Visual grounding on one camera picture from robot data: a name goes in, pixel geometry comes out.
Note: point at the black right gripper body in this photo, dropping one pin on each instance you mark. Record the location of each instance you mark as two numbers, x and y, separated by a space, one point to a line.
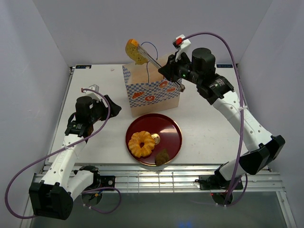
184 70

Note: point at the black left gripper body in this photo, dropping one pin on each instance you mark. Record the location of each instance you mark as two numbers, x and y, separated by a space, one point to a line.
99 112

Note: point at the metal serving tongs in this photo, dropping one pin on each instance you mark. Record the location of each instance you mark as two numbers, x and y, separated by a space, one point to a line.
145 54

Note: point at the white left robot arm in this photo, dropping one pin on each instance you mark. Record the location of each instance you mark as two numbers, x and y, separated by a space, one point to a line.
54 195

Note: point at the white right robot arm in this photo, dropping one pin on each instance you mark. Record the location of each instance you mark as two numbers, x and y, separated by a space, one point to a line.
262 146

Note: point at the checkered paper bag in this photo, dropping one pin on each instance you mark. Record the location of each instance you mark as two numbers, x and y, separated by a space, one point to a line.
147 90

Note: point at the brown chocolate bread lump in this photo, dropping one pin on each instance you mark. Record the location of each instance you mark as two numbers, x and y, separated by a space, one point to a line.
162 157

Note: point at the right blue corner label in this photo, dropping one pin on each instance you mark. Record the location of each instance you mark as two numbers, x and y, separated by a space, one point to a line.
224 65

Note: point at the blue corner label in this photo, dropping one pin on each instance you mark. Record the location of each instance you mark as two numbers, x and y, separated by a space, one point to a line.
83 67
224 65

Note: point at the left blue corner label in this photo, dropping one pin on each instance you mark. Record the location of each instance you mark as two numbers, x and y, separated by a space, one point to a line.
83 67

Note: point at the red round plate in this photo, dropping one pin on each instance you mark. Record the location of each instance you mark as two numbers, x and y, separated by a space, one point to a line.
167 132

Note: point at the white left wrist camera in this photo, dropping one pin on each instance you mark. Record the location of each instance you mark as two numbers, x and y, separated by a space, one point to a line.
91 92

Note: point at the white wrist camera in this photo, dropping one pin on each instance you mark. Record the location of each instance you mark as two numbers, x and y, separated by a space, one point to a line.
91 92
182 45

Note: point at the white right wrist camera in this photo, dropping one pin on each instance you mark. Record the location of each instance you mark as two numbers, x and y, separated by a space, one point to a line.
182 45

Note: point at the round glazed ring bread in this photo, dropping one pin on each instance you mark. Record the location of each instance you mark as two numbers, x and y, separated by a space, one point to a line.
141 144

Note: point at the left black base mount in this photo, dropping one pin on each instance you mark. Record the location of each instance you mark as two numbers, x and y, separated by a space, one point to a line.
105 181

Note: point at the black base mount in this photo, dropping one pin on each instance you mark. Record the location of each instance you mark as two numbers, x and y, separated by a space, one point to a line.
212 182
105 181

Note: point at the aluminium frame rail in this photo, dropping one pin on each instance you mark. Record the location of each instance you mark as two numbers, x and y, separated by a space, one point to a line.
139 178

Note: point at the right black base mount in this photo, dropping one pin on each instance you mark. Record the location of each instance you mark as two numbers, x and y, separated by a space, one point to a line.
212 182

